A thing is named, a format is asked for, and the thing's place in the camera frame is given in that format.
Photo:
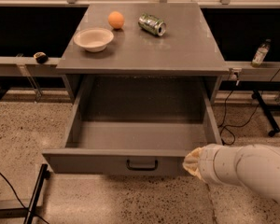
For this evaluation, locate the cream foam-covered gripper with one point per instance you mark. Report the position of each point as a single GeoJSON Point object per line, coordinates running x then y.
{"type": "Point", "coordinates": [209, 162]}

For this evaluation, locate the black top drawer handle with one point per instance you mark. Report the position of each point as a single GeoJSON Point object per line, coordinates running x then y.
{"type": "Point", "coordinates": [142, 167]}

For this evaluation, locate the green soda can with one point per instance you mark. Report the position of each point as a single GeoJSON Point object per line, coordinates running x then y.
{"type": "Point", "coordinates": [152, 24]}

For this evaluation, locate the grey rail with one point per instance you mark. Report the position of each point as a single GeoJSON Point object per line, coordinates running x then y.
{"type": "Point", "coordinates": [266, 72]}
{"type": "Point", "coordinates": [19, 66]}

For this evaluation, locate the grey top drawer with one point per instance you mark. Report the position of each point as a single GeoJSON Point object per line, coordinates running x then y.
{"type": "Point", "coordinates": [140, 119]}

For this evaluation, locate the small black round object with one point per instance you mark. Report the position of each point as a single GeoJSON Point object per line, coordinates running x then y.
{"type": "Point", "coordinates": [41, 57]}

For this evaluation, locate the grey rail left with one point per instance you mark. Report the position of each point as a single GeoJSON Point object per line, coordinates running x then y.
{"type": "Point", "coordinates": [19, 66]}

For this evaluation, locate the orange fruit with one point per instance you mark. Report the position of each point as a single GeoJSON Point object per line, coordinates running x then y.
{"type": "Point", "coordinates": [116, 20]}

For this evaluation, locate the black caster leg right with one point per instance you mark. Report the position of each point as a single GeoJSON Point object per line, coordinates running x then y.
{"type": "Point", "coordinates": [275, 128]}

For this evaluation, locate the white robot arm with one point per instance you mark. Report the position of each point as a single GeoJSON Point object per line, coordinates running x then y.
{"type": "Point", "coordinates": [256, 167]}

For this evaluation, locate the black floor stand left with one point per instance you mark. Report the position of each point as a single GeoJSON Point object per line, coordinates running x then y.
{"type": "Point", "coordinates": [17, 208]}

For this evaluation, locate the wall power outlet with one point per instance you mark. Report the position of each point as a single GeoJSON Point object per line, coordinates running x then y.
{"type": "Point", "coordinates": [235, 75]}

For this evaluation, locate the white bowl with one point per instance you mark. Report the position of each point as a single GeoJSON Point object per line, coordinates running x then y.
{"type": "Point", "coordinates": [93, 39]}

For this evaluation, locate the grey drawer cabinet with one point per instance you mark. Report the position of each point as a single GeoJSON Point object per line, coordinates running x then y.
{"type": "Point", "coordinates": [187, 48]}

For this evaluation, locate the grey rail right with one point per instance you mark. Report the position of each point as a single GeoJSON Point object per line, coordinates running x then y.
{"type": "Point", "coordinates": [266, 72]}

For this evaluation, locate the clear plastic bottle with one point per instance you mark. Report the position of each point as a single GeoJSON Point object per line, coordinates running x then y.
{"type": "Point", "coordinates": [261, 53]}

